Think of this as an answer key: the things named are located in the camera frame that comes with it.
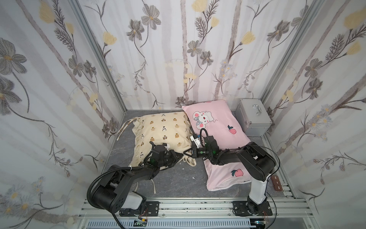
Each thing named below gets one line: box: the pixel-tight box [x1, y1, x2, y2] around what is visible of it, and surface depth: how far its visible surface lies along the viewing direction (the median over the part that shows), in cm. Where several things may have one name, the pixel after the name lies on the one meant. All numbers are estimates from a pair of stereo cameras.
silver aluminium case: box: [234, 98, 273, 137], surface depth 100 cm
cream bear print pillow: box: [130, 111, 194, 167], surface depth 95 cm
